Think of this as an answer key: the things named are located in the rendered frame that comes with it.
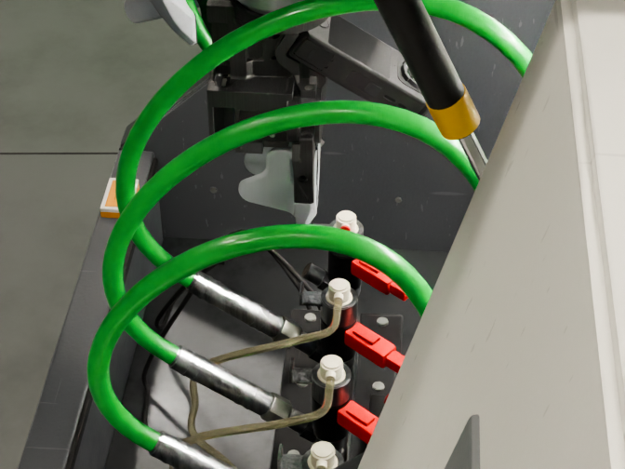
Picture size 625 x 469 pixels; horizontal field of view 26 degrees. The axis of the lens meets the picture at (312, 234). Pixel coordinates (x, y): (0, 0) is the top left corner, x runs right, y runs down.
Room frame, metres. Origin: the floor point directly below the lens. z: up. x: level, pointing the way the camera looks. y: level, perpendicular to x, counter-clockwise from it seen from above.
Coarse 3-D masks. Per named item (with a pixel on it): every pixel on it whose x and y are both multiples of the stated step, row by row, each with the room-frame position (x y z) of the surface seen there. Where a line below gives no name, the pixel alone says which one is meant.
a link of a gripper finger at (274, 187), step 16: (272, 160) 0.80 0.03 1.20; (288, 160) 0.80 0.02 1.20; (256, 176) 0.81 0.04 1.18; (272, 176) 0.81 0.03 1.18; (288, 176) 0.80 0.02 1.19; (240, 192) 0.81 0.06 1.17; (256, 192) 0.81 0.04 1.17; (272, 192) 0.81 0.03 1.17; (288, 192) 0.81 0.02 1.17; (288, 208) 0.81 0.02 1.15; (304, 208) 0.80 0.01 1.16
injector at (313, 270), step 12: (360, 228) 0.82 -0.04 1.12; (312, 264) 0.83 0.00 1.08; (336, 264) 0.81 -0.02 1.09; (348, 264) 0.81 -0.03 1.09; (312, 276) 0.82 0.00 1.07; (324, 276) 0.82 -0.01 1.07; (336, 276) 0.81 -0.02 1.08; (348, 276) 0.81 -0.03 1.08; (324, 288) 0.82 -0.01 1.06; (360, 288) 0.82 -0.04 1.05
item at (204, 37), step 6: (186, 0) 0.97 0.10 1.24; (192, 0) 0.97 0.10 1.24; (192, 6) 0.97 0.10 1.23; (198, 12) 0.97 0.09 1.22; (198, 18) 0.97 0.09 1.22; (198, 24) 0.97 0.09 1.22; (204, 24) 0.97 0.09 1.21; (198, 30) 0.97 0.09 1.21; (204, 30) 0.97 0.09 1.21; (198, 36) 0.96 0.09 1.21; (204, 36) 0.96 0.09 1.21; (210, 36) 0.97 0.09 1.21; (198, 42) 0.96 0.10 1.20; (204, 42) 0.96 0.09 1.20; (210, 42) 0.96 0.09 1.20; (204, 48) 0.96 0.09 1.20
